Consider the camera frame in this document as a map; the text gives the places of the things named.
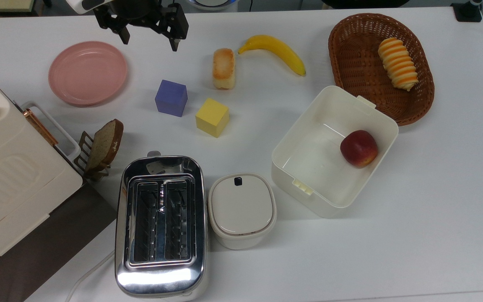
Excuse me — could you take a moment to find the purple cube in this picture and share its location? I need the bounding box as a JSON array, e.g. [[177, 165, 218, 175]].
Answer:
[[154, 79, 188, 117]]

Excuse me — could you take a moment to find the brown toast slice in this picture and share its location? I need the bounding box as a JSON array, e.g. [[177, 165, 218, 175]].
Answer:
[[85, 119, 124, 171]]

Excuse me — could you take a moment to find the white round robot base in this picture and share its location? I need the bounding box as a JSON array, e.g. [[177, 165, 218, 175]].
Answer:
[[184, 0, 240, 12]]

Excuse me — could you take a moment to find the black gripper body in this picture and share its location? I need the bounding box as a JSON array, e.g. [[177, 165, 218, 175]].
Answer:
[[93, 0, 190, 40]]

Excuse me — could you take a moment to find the white open plastic box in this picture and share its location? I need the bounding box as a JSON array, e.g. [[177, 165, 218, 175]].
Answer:
[[271, 85, 400, 219]]

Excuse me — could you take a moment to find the toasted bread roll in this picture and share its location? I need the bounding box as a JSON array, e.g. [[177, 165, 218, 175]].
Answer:
[[212, 47, 236, 90]]

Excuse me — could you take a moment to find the white appliance door handle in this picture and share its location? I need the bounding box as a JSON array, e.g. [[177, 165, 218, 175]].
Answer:
[[21, 101, 81, 163]]

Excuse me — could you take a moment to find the yellow-green board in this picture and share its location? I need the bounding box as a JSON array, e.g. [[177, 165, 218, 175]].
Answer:
[[0, 0, 37, 13]]

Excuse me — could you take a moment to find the brown wicker basket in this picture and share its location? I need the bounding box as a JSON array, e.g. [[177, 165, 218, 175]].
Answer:
[[328, 13, 435, 127]]

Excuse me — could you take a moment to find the red apple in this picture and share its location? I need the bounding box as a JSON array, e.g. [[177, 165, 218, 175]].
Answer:
[[340, 130, 379, 169]]

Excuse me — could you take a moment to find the white toaster power cable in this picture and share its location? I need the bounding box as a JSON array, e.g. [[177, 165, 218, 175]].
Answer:
[[65, 250, 117, 302]]

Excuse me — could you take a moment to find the small white lidded container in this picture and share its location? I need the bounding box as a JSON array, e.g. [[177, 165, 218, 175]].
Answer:
[[207, 172, 278, 250]]

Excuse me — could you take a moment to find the yellow banana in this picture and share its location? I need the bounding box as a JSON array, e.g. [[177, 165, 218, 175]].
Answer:
[[237, 34, 307, 77]]

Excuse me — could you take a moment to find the cream plastic oven appliance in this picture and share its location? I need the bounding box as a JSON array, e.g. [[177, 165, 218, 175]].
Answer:
[[0, 62, 83, 276]]

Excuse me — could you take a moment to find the dark brown mat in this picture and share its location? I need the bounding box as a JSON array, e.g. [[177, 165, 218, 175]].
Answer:
[[0, 182, 119, 302]]

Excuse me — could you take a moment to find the orange striped twisted bread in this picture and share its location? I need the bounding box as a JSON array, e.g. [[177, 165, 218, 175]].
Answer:
[[377, 37, 419, 91]]

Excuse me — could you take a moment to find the copper appliance latch strip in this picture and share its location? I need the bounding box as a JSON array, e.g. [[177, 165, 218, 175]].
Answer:
[[23, 108, 59, 147]]

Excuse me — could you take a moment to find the brown toast rack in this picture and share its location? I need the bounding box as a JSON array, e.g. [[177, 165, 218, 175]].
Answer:
[[73, 130, 112, 182]]

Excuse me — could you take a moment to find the silver two-slot toaster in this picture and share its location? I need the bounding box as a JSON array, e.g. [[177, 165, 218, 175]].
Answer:
[[114, 151, 209, 299]]

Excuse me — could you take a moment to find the pink plate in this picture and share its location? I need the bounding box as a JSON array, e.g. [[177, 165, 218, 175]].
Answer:
[[48, 41, 128, 107]]

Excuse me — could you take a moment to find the yellow cube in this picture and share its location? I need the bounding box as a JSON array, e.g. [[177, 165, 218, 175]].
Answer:
[[195, 98, 230, 138]]

